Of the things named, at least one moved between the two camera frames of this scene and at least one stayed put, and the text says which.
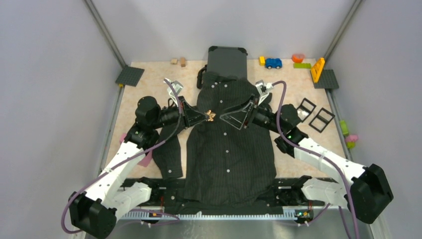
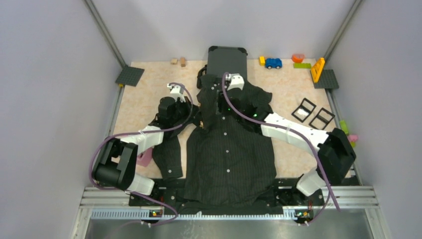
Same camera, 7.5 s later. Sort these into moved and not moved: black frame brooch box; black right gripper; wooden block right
Moved: black right gripper
Not moved: wooden block right; black frame brooch box
